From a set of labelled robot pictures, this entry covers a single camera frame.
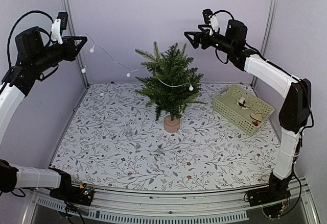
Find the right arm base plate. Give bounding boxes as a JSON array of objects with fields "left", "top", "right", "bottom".
[{"left": 245, "top": 187, "right": 291, "bottom": 207}]

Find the black white cotton ornament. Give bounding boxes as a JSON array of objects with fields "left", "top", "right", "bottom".
[{"left": 237, "top": 97, "right": 249, "bottom": 110}]

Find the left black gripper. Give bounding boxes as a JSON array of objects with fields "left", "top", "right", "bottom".
[{"left": 31, "top": 35, "right": 88, "bottom": 72}]

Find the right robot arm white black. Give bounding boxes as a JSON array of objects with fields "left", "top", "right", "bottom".
[{"left": 184, "top": 19, "right": 312, "bottom": 202}]

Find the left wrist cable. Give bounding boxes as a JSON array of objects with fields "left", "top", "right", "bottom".
[{"left": 6, "top": 10, "right": 56, "bottom": 69}]

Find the small green christmas tree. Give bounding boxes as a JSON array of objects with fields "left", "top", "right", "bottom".
[{"left": 135, "top": 42, "right": 204, "bottom": 134}]

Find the front aluminium rail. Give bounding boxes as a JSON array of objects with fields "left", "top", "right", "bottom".
[{"left": 22, "top": 178, "right": 322, "bottom": 223}]

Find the wrist cable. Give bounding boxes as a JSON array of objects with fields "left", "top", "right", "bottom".
[
  {"left": 6, "top": 10, "right": 56, "bottom": 69},
  {"left": 212, "top": 9, "right": 236, "bottom": 22}
]

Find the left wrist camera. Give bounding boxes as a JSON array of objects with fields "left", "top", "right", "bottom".
[{"left": 51, "top": 12, "right": 68, "bottom": 44}]

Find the floral white tablecloth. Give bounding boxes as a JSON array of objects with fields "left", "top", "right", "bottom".
[{"left": 51, "top": 83, "right": 279, "bottom": 192}]

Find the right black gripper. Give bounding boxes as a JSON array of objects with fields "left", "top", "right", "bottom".
[{"left": 185, "top": 24, "right": 235, "bottom": 54}]

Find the pale green plastic basket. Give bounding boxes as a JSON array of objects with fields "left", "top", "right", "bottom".
[{"left": 213, "top": 84, "right": 274, "bottom": 136}]

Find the white ball light garland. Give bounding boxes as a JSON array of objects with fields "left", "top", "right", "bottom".
[{"left": 80, "top": 33, "right": 194, "bottom": 91}]

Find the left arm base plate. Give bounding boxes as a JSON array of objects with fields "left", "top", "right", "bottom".
[{"left": 50, "top": 184, "right": 94, "bottom": 206}]

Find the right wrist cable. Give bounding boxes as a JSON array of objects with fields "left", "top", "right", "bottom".
[{"left": 212, "top": 9, "right": 236, "bottom": 22}]

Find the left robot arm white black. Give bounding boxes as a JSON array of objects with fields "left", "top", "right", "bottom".
[{"left": 1, "top": 27, "right": 87, "bottom": 201}]

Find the wooden heart ornament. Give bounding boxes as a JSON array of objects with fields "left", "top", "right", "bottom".
[{"left": 250, "top": 111, "right": 265, "bottom": 122}]

